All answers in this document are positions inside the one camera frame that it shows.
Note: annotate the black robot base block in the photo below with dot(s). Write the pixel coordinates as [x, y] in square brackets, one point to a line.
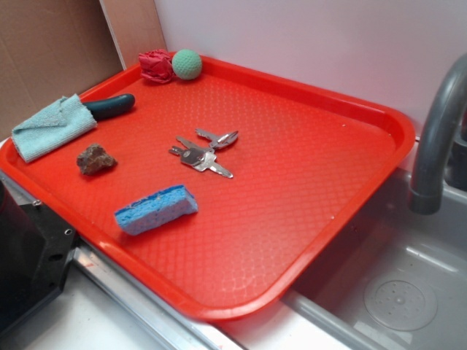
[37, 246]

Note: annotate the light blue folded cloth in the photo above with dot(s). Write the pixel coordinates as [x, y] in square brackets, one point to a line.
[52, 127]

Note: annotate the red plastic tray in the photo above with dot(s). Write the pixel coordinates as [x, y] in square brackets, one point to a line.
[305, 161]

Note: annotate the silver key bunch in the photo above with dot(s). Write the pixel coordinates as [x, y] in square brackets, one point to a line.
[202, 158]

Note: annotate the blue sponge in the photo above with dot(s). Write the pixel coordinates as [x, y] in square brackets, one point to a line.
[155, 210]

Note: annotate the green dimpled ball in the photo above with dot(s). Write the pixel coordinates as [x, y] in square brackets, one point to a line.
[187, 64]

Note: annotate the crumpled red paper ball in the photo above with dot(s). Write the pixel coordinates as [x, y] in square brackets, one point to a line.
[156, 66]

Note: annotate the brown rock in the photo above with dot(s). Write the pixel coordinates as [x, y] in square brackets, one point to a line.
[95, 159]

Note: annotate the grey toy faucet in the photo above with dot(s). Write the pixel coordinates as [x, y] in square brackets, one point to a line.
[441, 153]

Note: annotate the grey plastic sink basin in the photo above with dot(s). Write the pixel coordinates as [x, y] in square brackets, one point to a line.
[391, 279]

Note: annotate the brown cardboard panel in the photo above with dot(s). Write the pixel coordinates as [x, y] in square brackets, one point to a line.
[51, 49]

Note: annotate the dark teal tool handle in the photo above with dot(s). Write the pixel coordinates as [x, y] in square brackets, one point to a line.
[111, 107]

